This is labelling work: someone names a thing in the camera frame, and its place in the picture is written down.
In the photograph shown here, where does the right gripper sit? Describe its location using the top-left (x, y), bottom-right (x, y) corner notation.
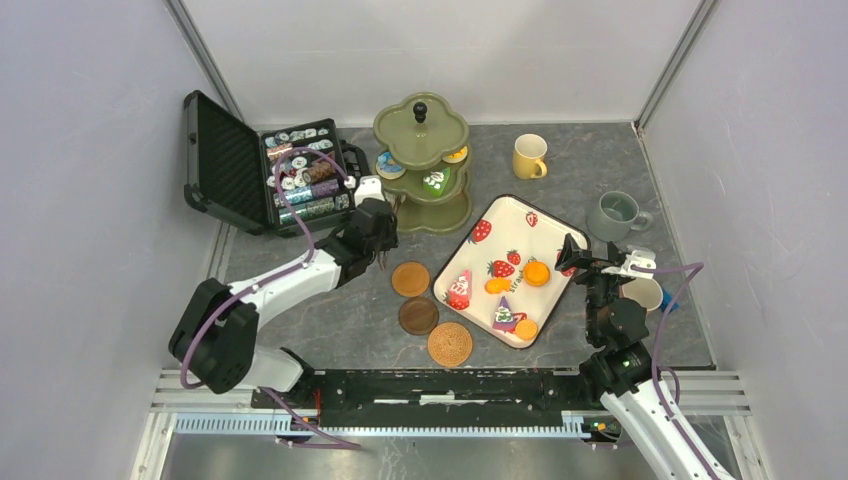
top-left (552, 233), bottom-right (630, 341)

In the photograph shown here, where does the orange macaron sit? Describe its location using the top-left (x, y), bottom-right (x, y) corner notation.
top-left (522, 260), bottom-right (551, 287)

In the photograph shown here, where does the blue glazed donut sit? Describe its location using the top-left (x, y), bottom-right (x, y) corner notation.
top-left (375, 151), bottom-right (406, 180)

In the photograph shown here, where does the green triangular cake slice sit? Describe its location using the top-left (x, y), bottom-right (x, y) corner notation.
top-left (422, 167), bottom-right (451, 198)

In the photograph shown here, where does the small orange pastry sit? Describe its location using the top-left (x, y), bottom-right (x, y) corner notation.
top-left (484, 277), bottom-right (511, 295)

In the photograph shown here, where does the purple cake slice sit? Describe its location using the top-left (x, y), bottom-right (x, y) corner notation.
top-left (492, 296), bottom-right (518, 333)

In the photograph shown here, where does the red strawberry cake slice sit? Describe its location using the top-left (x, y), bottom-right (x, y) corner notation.
top-left (446, 269), bottom-right (472, 311)

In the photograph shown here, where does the yellow glazed donut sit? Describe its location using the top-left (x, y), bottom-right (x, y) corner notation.
top-left (442, 146), bottom-right (469, 164)

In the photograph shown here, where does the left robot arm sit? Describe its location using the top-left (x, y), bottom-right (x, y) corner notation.
top-left (168, 198), bottom-right (398, 408)

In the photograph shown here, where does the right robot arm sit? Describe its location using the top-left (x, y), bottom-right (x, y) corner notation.
top-left (555, 235), bottom-right (731, 479)

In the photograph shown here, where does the grey-green ceramic mug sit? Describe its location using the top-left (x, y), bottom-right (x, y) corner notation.
top-left (586, 191), bottom-right (654, 242)

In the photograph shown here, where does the light brown round coaster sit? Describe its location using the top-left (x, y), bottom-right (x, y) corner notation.
top-left (391, 261), bottom-right (430, 298)

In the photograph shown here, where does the blue small object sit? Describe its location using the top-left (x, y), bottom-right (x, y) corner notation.
top-left (659, 288), bottom-right (679, 312)

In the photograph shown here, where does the green three-tier dessert stand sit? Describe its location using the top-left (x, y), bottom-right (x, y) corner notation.
top-left (373, 92), bottom-right (472, 234)

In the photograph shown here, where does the strawberry print serving tray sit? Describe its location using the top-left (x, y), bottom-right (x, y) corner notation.
top-left (432, 195), bottom-right (591, 349)

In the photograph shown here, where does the round orange biscuit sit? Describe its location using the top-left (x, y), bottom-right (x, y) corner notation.
top-left (513, 319), bottom-right (539, 341)

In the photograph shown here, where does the dark brown round coaster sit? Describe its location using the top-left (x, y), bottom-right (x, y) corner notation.
top-left (398, 297), bottom-right (439, 335)

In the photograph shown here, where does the yellow ceramic mug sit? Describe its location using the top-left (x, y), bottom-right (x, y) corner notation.
top-left (512, 133), bottom-right (548, 180)

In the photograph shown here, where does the woven rattan round coaster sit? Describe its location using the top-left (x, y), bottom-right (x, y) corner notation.
top-left (427, 322), bottom-right (473, 368)

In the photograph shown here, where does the black poker chip case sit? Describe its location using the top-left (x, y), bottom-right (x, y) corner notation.
top-left (183, 90), bottom-right (370, 237)

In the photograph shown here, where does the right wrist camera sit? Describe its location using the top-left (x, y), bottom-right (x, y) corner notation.
top-left (601, 247), bottom-right (657, 279)

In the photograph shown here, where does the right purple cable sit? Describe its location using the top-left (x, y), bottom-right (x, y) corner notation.
top-left (632, 262), bottom-right (720, 480)

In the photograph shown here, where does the purple cable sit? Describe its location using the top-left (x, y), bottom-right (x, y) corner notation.
top-left (178, 146), bottom-right (362, 453)
top-left (632, 262), bottom-right (720, 480)

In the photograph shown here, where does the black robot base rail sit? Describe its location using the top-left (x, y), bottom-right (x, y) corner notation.
top-left (280, 368), bottom-right (603, 428)

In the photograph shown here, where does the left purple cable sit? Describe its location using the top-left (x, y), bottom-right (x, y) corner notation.
top-left (178, 146), bottom-right (362, 453)

